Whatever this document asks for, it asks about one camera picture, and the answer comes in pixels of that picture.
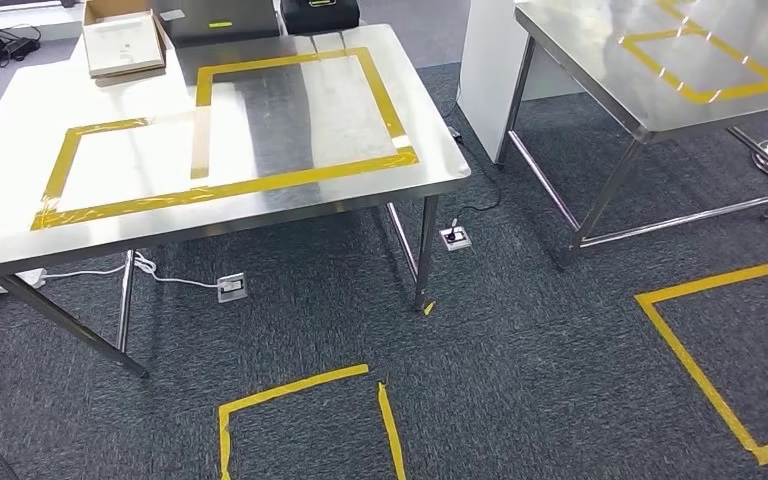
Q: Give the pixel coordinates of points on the steel workbench table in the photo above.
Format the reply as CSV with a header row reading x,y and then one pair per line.
x,y
589,40
278,119

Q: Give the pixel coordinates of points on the silver floor outlet plate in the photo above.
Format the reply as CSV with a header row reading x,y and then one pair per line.
x,y
457,240
232,288

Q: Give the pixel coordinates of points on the small yellow tape piece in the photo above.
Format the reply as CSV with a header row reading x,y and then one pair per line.
x,y
429,309

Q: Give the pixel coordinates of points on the yellow floor tape square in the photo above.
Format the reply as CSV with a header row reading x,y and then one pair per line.
x,y
689,364
291,389

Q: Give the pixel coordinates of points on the black device case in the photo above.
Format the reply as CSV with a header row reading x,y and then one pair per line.
x,y
321,20

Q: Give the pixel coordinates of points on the open cardboard box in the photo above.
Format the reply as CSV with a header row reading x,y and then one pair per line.
x,y
122,46

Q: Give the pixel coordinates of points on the white power strip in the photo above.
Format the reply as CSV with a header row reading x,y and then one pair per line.
x,y
26,278

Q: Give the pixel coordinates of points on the black power adapters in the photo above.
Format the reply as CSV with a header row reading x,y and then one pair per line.
x,y
23,48

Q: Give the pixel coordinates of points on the white pedestal cabinet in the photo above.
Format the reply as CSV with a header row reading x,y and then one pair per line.
x,y
490,66

